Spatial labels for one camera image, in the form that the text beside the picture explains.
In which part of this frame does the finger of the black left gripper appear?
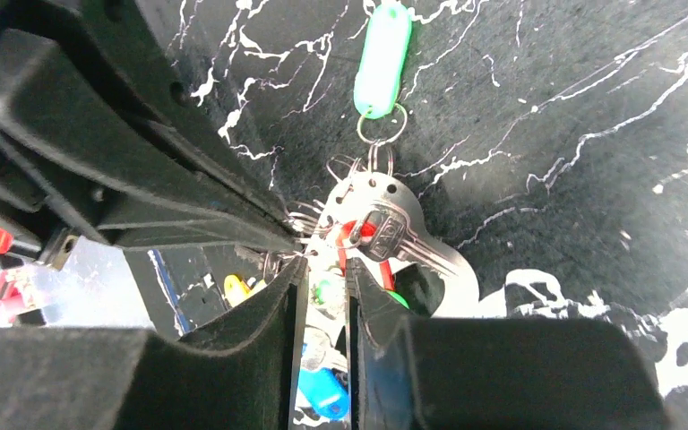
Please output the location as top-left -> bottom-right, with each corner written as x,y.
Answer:
0,29 -> 295,251
0,1 -> 285,228

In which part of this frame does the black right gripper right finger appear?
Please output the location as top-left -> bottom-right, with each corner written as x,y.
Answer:
347,258 -> 671,429

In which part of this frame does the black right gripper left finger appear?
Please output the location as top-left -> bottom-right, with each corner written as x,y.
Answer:
0,257 -> 307,429

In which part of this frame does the blue key tag front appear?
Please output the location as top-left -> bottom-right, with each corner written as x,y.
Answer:
297,367 -> 350,421

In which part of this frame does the yellow key tag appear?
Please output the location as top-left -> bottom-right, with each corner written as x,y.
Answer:
223,274 -> 267,308

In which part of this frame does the red key tag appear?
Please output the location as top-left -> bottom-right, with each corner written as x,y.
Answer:
335,220 -> 395,292

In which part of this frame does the cluster of tagged keys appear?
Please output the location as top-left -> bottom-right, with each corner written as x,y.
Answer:
261,142 -> 469,393

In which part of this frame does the green key tag far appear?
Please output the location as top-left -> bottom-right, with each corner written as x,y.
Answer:
353,1 -> 412,145

